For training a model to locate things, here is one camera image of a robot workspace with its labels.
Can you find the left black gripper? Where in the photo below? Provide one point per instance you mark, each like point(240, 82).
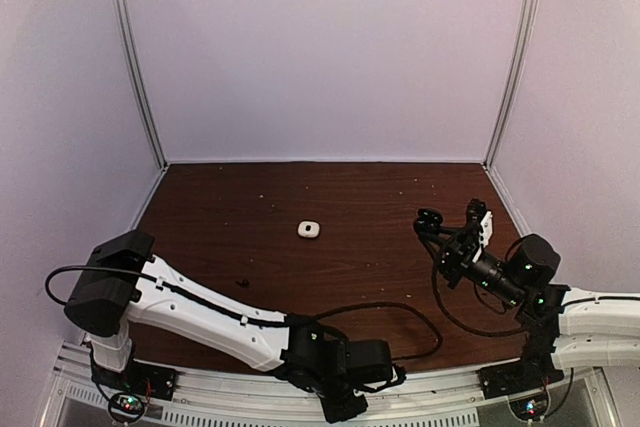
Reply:
point(336, 415)

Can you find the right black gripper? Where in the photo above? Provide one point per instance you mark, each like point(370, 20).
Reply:
point(454, 262)

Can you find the black round earbud case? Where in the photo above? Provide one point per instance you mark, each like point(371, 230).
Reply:
point(428, 219)

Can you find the white earbud charging case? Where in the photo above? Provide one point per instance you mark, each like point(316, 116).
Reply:
point(308, 229)

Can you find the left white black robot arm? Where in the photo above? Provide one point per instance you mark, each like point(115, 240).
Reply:
point(124, 283)

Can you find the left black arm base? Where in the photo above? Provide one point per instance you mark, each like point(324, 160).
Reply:
point(128, 393)

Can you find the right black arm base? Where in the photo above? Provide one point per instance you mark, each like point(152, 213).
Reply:
point(526, 381)

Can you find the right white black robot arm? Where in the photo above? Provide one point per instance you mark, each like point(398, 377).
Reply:
point(565, 327)

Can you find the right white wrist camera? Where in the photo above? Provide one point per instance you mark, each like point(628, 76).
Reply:
point(481, 218)

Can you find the aluminium front rail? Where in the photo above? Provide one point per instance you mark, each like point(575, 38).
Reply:
point(174, 396)

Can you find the right aluminium frame post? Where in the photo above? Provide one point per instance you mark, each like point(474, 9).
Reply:
point(525, 28)

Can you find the aluminium frame post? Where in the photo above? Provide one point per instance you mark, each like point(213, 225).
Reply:
point(525, 28)
point(134, 70)

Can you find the left aluminium frame post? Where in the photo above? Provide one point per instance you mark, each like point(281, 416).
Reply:
point(134, 70)

